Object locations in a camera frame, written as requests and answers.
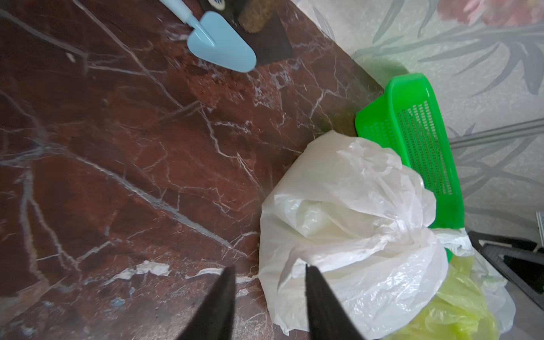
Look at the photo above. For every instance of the light blue plastic scoop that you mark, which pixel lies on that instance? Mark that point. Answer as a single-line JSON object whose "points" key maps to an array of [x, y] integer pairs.
{"points": [[213, 39]]}

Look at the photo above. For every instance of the green avocado plastic bag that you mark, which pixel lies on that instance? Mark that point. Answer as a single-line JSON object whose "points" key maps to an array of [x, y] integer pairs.
{"points": [[457, 311]]}

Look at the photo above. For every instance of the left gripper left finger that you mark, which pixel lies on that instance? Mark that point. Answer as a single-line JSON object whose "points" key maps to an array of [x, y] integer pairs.
{"points": [[214, 319]]}

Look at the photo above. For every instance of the green plastic basket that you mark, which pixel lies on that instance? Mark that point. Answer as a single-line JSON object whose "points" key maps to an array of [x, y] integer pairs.
{"points": [[408, 120]]}

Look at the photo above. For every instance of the white printed plastic bag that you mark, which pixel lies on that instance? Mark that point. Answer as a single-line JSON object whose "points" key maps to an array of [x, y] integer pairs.
{"points": [[493, 285]]}

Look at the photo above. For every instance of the pink cherry blossom bouquet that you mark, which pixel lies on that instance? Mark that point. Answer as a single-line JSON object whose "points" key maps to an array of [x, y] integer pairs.
{"points": [[495, 13]]}

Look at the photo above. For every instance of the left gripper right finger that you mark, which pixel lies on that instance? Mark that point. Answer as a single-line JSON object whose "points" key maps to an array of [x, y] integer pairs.
{"points": [[326, 317]]}

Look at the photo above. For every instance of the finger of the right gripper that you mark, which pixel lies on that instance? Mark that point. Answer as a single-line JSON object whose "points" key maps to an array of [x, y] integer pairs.
{"points": [[519, 260]]}

